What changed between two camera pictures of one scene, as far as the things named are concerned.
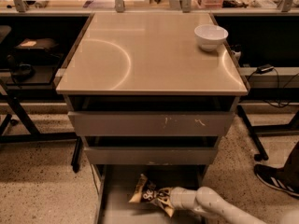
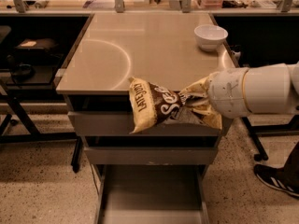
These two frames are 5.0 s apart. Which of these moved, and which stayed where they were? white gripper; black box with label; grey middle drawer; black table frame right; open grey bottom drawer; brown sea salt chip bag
Moved: white gripper; brown sea salt chip bag
Stayed: open grey bottom drawer; black box with label; black table frame right; grey middle drawer
